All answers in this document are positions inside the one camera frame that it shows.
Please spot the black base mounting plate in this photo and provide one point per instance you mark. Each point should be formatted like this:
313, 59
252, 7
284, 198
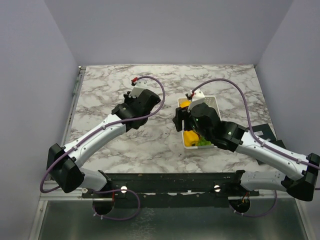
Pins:
172, 190

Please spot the aluminium rail frame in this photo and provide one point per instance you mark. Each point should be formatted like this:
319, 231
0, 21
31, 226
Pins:
157, 148

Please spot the yellow bell pepper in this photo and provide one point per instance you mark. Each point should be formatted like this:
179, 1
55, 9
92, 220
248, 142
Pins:
190, 138

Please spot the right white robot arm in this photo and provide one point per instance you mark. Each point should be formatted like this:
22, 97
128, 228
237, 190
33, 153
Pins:
296, 174

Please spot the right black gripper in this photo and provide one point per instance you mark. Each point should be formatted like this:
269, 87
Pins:
181, 113

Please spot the green grape bunch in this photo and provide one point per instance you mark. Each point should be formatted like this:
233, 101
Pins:
202, 142

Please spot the black foam pad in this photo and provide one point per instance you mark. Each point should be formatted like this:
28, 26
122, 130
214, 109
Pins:
265, 132

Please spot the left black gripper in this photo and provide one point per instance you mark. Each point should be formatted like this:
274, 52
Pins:
127, 99

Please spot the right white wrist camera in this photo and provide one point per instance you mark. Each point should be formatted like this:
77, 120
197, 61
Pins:
195, 97

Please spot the white plastic basket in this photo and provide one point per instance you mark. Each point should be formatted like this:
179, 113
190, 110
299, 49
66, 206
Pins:
211, 101

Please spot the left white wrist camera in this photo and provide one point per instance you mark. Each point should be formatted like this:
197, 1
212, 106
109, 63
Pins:
137, 90

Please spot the yellow lemon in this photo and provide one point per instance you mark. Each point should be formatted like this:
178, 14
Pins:
185, 104

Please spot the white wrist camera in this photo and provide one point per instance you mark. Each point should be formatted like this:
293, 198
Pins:
195, 97
137, 90

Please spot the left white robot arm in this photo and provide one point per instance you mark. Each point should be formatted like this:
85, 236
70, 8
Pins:
65, 163

